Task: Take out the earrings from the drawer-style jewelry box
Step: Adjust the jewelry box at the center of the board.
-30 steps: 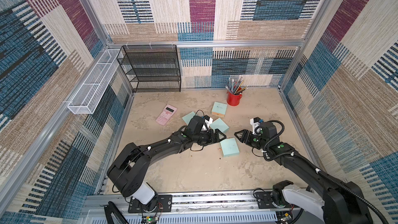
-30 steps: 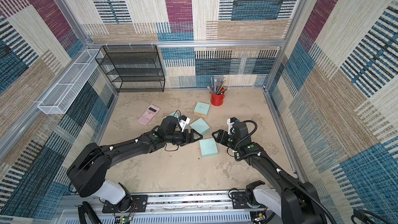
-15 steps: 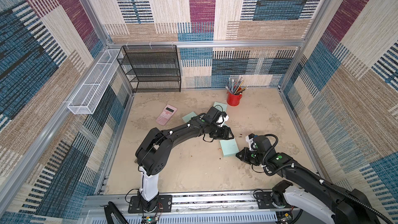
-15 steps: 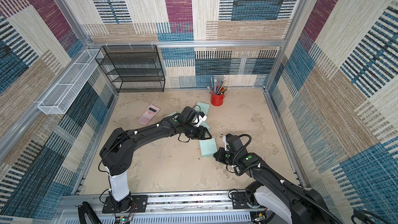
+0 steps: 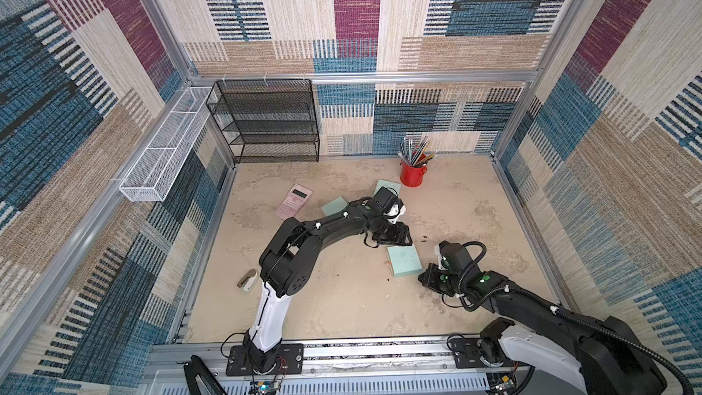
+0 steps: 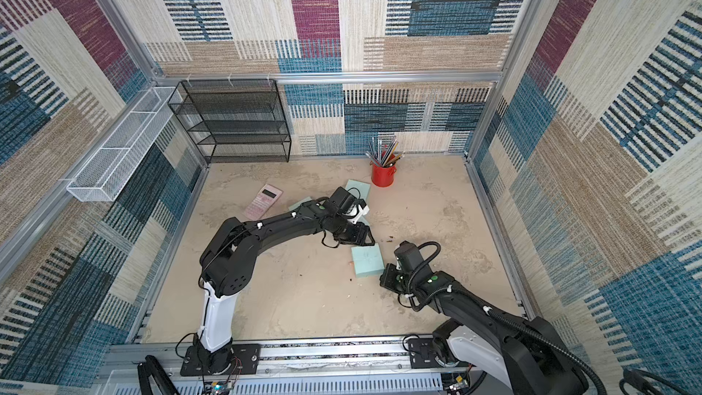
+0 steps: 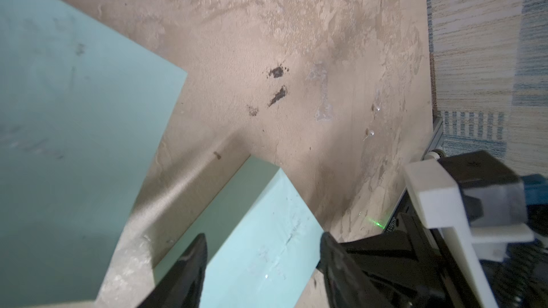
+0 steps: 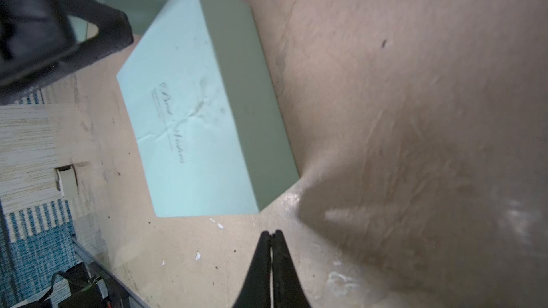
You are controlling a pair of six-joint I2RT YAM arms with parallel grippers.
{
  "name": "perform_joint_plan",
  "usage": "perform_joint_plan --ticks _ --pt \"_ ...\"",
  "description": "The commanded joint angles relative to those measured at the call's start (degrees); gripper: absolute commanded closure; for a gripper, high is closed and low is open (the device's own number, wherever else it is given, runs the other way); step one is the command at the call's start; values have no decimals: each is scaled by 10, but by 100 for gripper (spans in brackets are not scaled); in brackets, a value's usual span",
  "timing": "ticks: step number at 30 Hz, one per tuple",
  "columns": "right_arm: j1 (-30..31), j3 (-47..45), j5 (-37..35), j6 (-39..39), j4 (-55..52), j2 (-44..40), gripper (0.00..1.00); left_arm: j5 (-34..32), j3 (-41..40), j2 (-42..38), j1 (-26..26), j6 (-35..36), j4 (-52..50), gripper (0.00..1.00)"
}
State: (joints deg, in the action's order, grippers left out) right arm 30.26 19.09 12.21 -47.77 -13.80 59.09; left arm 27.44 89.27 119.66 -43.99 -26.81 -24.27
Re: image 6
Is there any back mint jewelry box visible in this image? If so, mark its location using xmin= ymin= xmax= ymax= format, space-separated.
xmin=345 ymin=179 xmax=371 ymax=202

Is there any white mesh wall basket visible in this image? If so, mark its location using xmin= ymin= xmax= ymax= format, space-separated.
xmin=67 ymin=87 xmax=175 ymax=202

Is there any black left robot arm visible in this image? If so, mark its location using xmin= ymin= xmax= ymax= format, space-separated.
xmin=195 ymin=187 xmax=375 ymax=361

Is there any pink calculator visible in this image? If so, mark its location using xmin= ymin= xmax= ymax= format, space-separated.
xmin=244 ymin=184 xmax=283 ymax=221

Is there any red pencil cup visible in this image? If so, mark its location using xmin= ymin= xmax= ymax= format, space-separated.
xmin=371 ymin=163 xmax=397 ymax=188

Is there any mint drawer jewelry box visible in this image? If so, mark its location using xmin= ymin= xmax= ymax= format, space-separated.
xmin=351 ymin=244 xmax=385 ymax=278

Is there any pencils bundle in cup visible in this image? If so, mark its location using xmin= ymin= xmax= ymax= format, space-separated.
xmin=365 ymin=136 xmax=404 ymax=168

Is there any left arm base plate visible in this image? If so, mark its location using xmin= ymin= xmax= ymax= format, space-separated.
xmin=180 ymin=343 xmax=261 ymax=377

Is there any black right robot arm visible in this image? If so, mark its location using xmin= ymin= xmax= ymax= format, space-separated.
xmin=380 ymin=241 xmax=607 ymax=394

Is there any left mint jewelry box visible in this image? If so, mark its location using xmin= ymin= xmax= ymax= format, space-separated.
xmin=288 ymin=197 xmax=313 ymax=212

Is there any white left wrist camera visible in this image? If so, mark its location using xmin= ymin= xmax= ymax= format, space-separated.
xmin=347 ymin=199 xmax=369 ymax=224

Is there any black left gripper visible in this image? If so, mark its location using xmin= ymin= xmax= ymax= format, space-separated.
xmin=333 ymin=218 xmax=380 ymax=250

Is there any black wire shelf rack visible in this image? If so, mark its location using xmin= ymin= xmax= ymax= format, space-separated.
xmin=167 ymin=79 xmax=292 ymax=165

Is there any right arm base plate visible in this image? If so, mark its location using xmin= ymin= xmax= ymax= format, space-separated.
xmin=401 ymin=334 xmax=472 ymax=369

